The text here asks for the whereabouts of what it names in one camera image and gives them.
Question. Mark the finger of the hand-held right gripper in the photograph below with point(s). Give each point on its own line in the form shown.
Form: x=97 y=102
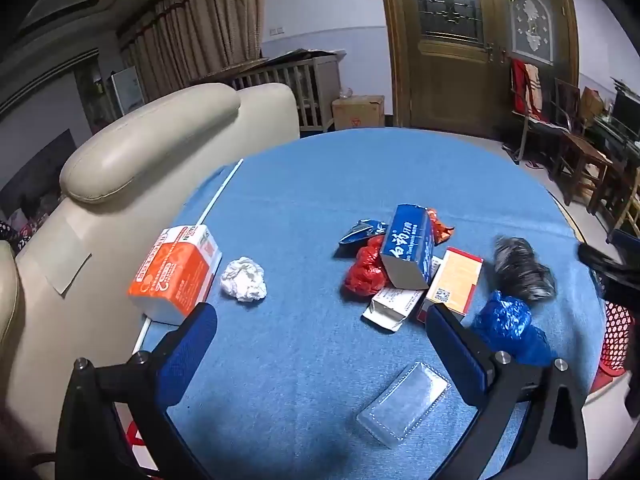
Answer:
x=592 y=257
x=625 y=240

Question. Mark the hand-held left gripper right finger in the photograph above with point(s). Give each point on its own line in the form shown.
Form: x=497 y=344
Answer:
x=454 y=355

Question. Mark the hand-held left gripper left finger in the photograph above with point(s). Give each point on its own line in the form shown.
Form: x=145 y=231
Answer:
x=186 y=349

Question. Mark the red plastic mesh basket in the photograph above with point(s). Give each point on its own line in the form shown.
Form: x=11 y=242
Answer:
x=616 y=340

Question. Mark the blue plastic bag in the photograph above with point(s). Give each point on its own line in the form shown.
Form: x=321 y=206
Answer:
x=505 y=327

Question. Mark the clear plastic blister tray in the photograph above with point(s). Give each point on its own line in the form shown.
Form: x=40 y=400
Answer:
x=405 y=405

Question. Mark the black plastic bag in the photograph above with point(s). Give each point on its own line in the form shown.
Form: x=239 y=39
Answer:
x=522 y=270

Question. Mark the orange and white medicine box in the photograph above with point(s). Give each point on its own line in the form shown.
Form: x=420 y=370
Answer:
x=457 y=280

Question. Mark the white carton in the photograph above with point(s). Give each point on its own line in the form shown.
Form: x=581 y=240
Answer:
x=390 y=307

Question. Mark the white tissue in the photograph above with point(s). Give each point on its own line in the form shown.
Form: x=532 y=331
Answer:
x=244 y=280

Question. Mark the blue toothpaste box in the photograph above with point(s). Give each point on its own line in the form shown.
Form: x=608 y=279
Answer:
x=407 y=245

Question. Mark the red plastic bag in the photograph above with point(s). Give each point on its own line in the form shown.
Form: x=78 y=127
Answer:
x=364 y=272

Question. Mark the orange-red wrapper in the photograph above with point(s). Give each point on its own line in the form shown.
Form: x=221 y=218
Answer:
x=441 y=227

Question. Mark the blue foil wrapper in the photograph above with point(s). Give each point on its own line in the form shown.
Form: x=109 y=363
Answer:
x=360 y=232

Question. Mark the wicker armchair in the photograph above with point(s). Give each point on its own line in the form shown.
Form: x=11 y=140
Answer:
x=631 y=205

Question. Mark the round wooden table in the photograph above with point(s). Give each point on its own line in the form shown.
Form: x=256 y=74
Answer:
x=567 y=217

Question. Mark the dark wooden stool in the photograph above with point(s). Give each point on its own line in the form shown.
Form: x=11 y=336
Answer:
x=580 y=160
x=612 y=180

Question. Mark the orange and white tissue pack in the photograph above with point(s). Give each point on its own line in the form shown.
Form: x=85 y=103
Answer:
x=172 y=272

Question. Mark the green computer desk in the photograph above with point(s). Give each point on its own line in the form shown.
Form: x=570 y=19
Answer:
x=617 y=132

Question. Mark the black computer monitor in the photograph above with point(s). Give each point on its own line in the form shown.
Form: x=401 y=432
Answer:
x=627 y=107

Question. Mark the small brown carton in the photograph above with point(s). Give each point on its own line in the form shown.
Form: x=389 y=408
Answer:
x=592 y=101

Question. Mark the dark wooden chair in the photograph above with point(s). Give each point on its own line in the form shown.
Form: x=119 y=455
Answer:
x=567 y=102

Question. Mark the thin white rod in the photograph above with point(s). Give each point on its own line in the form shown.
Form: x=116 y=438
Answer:
x=220 y=195

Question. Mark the red striped cloth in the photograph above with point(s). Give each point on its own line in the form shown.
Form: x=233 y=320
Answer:
x=525 y=87

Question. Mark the beige leather sofa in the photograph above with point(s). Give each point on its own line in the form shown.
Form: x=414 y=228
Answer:
x=150 y=125

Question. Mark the wooden double door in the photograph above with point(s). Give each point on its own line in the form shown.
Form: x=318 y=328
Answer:
x=450 y=60

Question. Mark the brown cardboard box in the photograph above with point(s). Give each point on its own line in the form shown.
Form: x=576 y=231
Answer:
x=357 y=112

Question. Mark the white standing appliance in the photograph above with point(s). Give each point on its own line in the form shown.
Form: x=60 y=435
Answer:
x=127 y=91

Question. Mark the grey wooden crib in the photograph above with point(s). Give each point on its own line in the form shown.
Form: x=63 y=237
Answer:
x=305 y=85

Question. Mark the beige curtains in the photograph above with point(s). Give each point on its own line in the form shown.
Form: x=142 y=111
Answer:
x=200 y=20

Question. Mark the metal frame chair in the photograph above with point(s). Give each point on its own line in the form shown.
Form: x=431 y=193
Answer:
x=530 y=125

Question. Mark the white wall socket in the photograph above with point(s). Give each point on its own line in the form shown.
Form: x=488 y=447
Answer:
x=276 y=30

